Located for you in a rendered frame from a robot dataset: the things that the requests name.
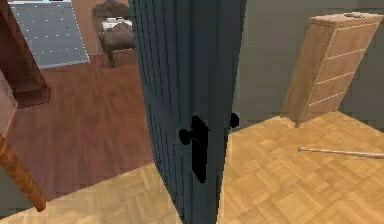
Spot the dark blue room door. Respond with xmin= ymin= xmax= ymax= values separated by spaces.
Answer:
xmin=128 ymin=0 xmax=248 ymax=224

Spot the brown armchair with white cushion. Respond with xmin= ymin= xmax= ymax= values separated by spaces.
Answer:
xmin=91 ymin=0 xmax=138 ymax=69

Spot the light wooden chest of drawers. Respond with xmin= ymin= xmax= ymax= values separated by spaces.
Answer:
xmin=280 ymin=12 xmax=384 ymax=129

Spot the wooden baseball bat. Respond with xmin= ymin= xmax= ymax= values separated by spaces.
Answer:
xmin=297 ymin=145 xmax=384 ymax=160

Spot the grey dotted rug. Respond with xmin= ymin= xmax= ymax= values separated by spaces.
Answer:
xmin=7 ymin=0 xmax=91 ymax=70

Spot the dark red wooden furniture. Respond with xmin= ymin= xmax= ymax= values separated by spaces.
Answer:
xmin=0 ymin=0 xmax=52 ymax=110

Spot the orange wooden furniture leg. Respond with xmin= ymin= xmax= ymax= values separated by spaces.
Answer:
xmin=0 ymin=70 xmax=48 ymax=213

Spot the small grey flat object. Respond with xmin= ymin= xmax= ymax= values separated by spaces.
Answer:
xmin=343 ymin=12 xmax=366 ymax=20

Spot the black door handle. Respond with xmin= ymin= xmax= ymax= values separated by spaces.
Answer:
xmin=228 ymin=112 xmax=240 ymax=130
xmin=178 ymin=114 xmax=210 ymax=185

